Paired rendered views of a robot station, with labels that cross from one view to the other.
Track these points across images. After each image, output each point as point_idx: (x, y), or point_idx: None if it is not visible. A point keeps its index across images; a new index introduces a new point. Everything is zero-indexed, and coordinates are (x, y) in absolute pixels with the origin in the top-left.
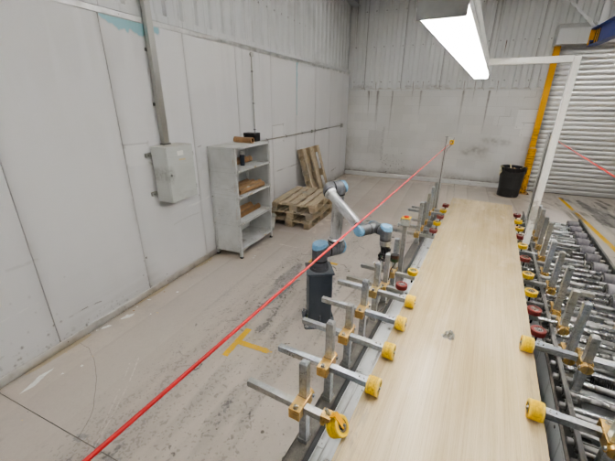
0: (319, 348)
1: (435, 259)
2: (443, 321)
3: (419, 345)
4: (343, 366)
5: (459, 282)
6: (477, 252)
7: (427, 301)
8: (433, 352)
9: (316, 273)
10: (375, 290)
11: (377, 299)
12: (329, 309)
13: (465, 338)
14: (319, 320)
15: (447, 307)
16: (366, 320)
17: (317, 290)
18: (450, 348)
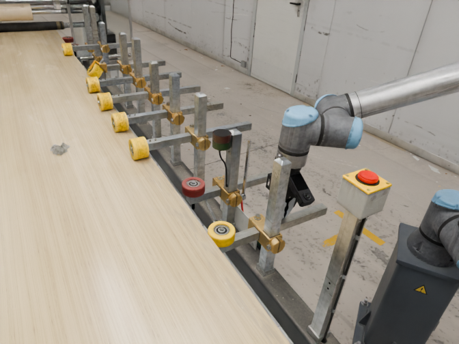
0: (304, 296)
1: (238, 329)
2: (78, 162)
3: (86, 127)
4: None
5: (103, 268)
6: None
7: (124, 179)
8: (67, 128)
9: (402, 233)
10: (188, 127)
11: (195, 158)
12: (372, 319)
13: (36, 156)
14: (364, 315)
15: (85, 185)
16: None
17: (389, 265)
18: (50, 138)
